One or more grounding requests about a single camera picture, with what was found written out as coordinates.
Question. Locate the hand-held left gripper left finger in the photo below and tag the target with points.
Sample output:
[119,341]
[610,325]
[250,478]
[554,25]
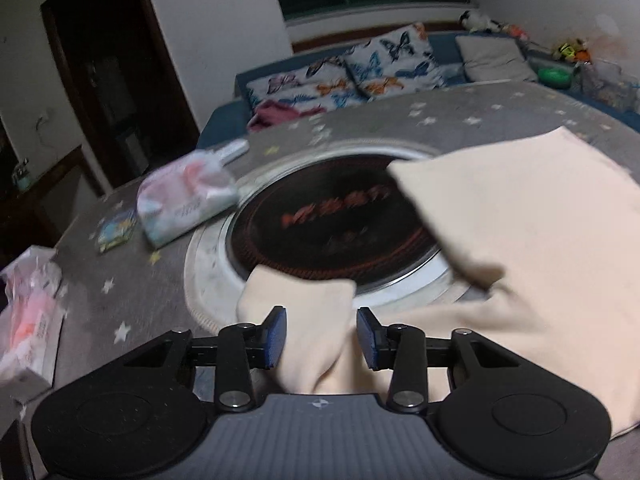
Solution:
[276,335]

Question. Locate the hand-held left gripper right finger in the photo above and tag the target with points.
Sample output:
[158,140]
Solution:
[366,336]

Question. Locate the beige cloth garment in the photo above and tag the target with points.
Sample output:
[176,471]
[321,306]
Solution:
[510,240]

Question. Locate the round black induction cooktop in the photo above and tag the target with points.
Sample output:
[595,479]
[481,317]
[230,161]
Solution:
[334,227]

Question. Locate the pastel tissue packet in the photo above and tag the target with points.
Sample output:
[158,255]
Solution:
[186,199]

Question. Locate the small colourful card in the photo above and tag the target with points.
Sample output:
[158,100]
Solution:
[115,230]

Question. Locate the magenta cloth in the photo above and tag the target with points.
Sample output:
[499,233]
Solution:
[281,112]

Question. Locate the butterfly-print pillow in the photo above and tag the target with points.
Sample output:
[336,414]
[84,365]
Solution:
[395,62]
[305,91]

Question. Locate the white tissue pack with pink print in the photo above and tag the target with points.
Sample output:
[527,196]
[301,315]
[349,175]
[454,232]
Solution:
[27,320]

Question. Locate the blue sofa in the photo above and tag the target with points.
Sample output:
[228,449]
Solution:
[350,85]

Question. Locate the plain grey pillow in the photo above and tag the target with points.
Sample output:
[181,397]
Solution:
[495,59]

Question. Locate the dark wooden door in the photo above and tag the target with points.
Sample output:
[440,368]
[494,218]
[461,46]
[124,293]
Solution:
[112,70]

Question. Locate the green bowl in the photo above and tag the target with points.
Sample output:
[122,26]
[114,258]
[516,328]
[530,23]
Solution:
[554,76]

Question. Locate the black and white plush toy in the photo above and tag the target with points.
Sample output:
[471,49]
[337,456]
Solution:
[479,21]

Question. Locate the yellow toy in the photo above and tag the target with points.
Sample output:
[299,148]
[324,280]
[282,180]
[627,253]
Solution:
[566,51]

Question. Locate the clear plastic container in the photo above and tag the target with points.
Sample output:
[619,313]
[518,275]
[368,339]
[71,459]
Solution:
[606,82]

